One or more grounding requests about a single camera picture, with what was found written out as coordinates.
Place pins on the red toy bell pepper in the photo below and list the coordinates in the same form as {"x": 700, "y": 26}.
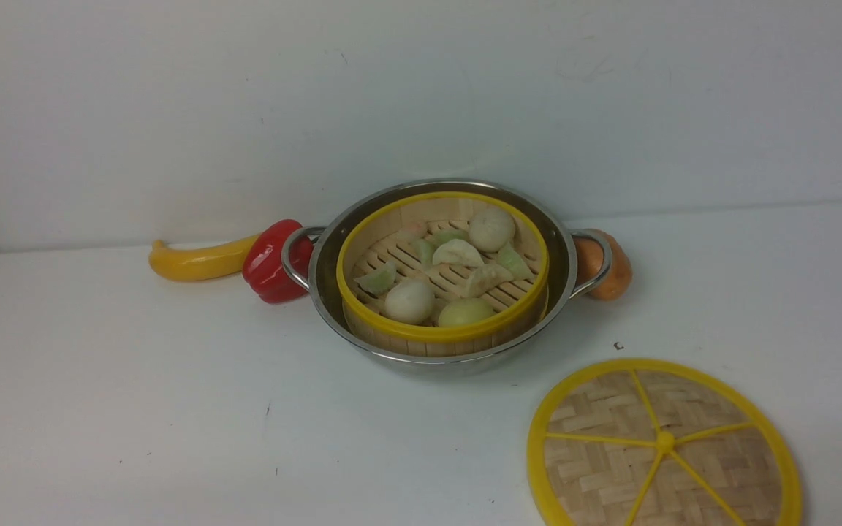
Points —
{"x": 263, "y": 270}

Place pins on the bamboo steamer lid yellow rim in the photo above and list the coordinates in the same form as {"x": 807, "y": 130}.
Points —
{"x": 646, "y": 442}

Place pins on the white bun upper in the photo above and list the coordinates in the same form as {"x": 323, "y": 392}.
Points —
{"x": 491, "y": 229}

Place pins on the white dumpling centre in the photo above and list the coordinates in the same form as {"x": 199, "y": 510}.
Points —
{"x": 457, "y": 252}

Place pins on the stainless steel pot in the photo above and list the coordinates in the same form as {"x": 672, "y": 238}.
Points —
{"x": 310, "y": 254}

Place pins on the white bun lower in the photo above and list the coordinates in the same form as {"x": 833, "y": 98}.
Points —
{"x": 410, "y": 302}

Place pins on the beige dumpling lower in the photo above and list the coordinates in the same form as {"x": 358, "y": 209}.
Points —
{"x": 485, "y": 278}

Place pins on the green dumpling left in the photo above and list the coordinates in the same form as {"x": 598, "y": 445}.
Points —
{"x": 377, "y": 282}

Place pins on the white bun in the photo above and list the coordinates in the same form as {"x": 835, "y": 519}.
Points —
{"x": 410, "y": 302}
{"x": 491, "y": 229}

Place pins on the green dumpling right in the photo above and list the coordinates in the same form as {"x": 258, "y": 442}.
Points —
{"x": 516, "y": 264}

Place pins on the bamboo steamer basket yellow rim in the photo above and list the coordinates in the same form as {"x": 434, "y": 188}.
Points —
{"x": 407, "y": 232}

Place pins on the green dumpling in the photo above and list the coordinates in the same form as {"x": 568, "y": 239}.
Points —
{"x": 516, "y": 264}
{"x": 377, "y": 282}

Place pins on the yellowish green bun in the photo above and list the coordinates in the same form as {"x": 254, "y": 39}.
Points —
{"x": 465, "y": 311}

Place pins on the yellow toy banana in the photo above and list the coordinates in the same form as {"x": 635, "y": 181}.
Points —
{"x": 201, "y": 264}

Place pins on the orange toy potato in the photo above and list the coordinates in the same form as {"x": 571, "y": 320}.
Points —
{"x": 590, "y": 257}

